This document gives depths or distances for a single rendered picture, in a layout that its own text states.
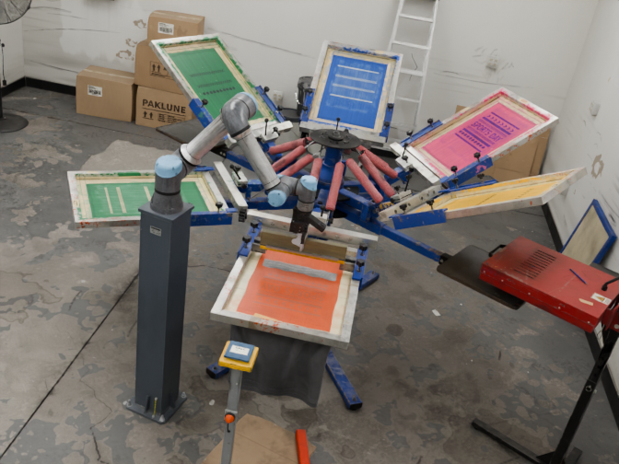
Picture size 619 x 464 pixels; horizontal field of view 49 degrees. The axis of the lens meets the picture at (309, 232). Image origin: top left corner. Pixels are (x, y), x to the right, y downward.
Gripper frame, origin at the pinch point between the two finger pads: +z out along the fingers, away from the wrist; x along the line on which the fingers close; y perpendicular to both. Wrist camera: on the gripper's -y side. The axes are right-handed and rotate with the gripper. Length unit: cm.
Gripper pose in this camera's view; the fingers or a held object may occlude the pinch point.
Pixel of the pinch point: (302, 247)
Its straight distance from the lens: 315.1
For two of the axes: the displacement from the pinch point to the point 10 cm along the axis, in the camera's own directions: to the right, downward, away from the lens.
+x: -1.6, 4.5, -8.8
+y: -9.8, -2.1, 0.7
